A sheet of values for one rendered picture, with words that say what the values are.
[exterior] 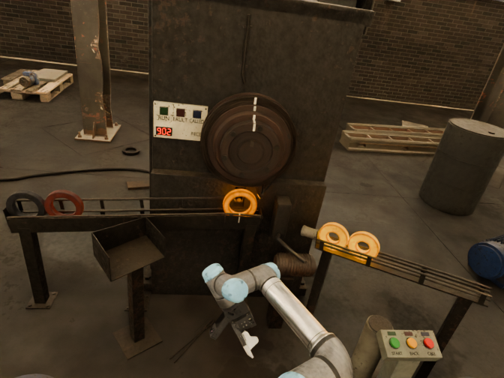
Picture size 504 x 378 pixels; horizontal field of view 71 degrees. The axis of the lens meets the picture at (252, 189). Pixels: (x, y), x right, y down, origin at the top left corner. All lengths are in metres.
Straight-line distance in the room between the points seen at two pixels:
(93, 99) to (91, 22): 0.81
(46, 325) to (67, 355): 0.25
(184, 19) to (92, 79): 2.80
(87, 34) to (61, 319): 2.94
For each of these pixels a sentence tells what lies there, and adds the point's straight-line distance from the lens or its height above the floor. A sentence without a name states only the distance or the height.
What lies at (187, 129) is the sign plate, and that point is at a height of 1.12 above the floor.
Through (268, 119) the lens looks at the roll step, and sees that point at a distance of 1.66.
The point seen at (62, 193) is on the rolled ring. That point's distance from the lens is 2.02.
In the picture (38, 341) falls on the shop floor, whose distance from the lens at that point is 2.35.
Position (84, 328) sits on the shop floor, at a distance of 2.34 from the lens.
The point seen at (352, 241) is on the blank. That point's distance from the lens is 1.89.
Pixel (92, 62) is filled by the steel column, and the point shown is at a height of 0.87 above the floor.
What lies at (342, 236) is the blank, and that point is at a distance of 1.89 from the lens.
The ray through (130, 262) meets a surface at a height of 0.60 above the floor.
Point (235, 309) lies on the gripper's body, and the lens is 1.36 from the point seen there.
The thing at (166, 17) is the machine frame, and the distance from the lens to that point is 1.76.
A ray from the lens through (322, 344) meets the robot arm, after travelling 1.09.
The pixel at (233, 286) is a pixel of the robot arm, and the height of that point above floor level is 0.94.
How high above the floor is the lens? 1.76
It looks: 29 degrees down
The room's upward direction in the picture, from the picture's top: 9 degrees clockwise
